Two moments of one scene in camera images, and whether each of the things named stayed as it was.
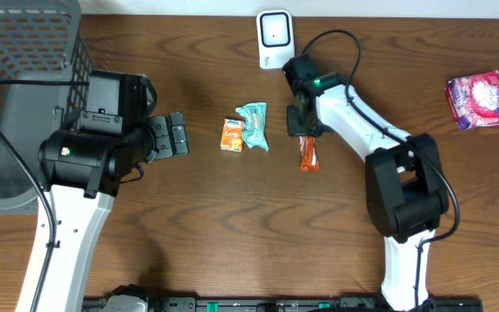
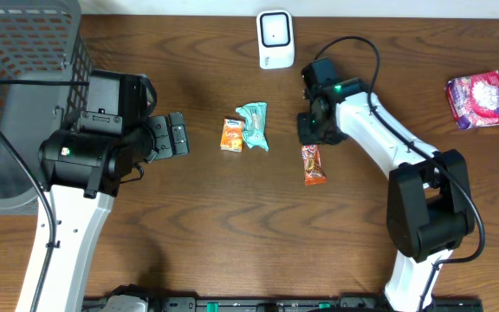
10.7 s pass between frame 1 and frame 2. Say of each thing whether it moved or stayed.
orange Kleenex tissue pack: stayed
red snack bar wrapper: moved
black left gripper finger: stayed
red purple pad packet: stayed
